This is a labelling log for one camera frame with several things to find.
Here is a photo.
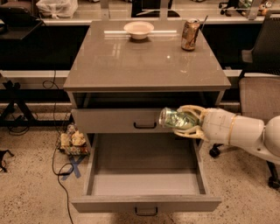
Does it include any black drawer handle lower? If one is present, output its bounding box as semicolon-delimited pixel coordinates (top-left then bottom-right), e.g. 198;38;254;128
134;207;158;217

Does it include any white plastic bag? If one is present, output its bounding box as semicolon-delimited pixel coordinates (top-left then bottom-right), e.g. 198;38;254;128
36;0;78;18

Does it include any upper grey drawer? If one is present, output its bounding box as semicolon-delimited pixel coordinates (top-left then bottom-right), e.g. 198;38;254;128
72;108;172;134

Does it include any black drawer handle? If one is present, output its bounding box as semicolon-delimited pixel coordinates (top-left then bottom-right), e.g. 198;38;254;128
133;122;157;130
134;207;158;217

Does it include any black drawer handle upper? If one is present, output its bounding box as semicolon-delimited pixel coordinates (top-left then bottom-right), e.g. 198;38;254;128
133;122;157;130

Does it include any black stand base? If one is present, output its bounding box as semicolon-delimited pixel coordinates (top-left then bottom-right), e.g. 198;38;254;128
0;80;74;128

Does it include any open lower grey drawer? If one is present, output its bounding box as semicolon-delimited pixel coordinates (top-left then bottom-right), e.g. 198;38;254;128
72;133;221;213

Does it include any grey drawer cabinet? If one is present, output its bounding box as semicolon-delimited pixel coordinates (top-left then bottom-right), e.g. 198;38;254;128
63;19;232;138

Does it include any black floor cable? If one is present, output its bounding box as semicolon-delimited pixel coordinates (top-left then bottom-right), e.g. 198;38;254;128
42;69;75;224

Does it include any black office chair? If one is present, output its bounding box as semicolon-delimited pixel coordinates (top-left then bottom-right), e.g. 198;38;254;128
210;10;280;189

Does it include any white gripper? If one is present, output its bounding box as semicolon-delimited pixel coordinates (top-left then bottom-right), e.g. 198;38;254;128
173;105;264;148

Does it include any blue tape cross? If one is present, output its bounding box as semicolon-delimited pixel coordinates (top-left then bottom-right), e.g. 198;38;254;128
61;155;85;180

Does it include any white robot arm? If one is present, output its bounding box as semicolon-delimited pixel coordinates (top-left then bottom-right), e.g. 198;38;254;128
173;105;280;165

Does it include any white bowl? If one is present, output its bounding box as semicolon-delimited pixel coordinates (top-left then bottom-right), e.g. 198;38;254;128
123;21;154;40

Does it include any green soda can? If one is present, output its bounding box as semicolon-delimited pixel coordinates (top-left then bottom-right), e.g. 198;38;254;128
158;108;200;130

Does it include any snack bags pile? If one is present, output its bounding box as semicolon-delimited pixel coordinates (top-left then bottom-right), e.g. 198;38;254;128
59;124;90;156

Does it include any brown soda can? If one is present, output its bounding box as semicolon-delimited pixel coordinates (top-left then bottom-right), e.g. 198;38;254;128
181;18;200;51

